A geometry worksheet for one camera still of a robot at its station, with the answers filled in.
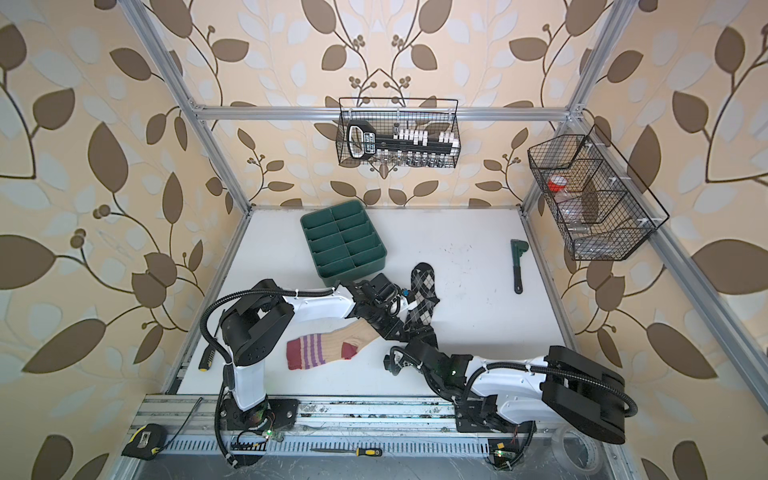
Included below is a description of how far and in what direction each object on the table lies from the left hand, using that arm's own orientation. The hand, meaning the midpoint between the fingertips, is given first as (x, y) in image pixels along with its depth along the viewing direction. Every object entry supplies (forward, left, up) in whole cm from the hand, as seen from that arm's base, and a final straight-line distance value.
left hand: (408, 336), depth 85 cm
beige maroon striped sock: (-2, +20, -3) cm, 21 cm away
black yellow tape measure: (-27, +61, 0) cm, 67 cm away
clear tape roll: (-25, -43, 0) cm, 50 cm away
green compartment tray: (+30, +22, +4) cm, 38 cm away
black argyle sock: (+19, -5, -2) cm, 20 cm away
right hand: (+1, -3, +1) cm, 4 cm away
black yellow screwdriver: (-8, +56, -2) cm, 57 cm away
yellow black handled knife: (-27, +11, -2) cm, 29 cm away
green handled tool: (+35, -40, -2) cm, 53 cm away
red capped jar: (+32, -40, +31) cm, 60 cm away
